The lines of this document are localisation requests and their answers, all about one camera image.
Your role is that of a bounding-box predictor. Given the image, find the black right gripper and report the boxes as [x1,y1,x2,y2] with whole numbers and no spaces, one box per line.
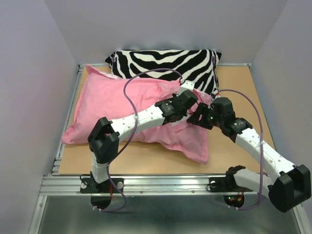
[186,102,223,130]

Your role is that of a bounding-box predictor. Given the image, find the pink floral satin pillowcase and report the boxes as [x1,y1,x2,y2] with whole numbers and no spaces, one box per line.
[61,65,209,164]

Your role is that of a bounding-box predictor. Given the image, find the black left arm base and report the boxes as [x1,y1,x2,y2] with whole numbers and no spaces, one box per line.
[79,173,120,212]

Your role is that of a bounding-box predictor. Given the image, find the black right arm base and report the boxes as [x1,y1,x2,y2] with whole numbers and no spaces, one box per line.
[206,165,251,209]

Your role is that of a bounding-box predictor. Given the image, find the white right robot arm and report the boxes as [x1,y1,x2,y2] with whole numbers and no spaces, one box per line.
[187,97,312,213]

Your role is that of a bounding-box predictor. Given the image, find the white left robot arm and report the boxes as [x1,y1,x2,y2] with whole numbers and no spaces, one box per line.
[88,90,198,192]

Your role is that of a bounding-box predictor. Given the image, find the zebra print pillow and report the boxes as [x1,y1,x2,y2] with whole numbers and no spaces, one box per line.
[105,49,222,96]

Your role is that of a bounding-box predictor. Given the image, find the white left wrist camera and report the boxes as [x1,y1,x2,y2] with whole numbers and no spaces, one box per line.
[176,80,195,95]

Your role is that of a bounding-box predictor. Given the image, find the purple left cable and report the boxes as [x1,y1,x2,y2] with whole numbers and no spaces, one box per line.
[94,68,183,212]

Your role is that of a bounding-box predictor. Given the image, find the aluminium table frame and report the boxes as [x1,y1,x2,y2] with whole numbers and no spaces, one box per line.
[49,64,85,176]

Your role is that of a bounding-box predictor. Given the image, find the aluminium mounting rail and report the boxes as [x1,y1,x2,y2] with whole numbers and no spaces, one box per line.
[40,173,302,195]

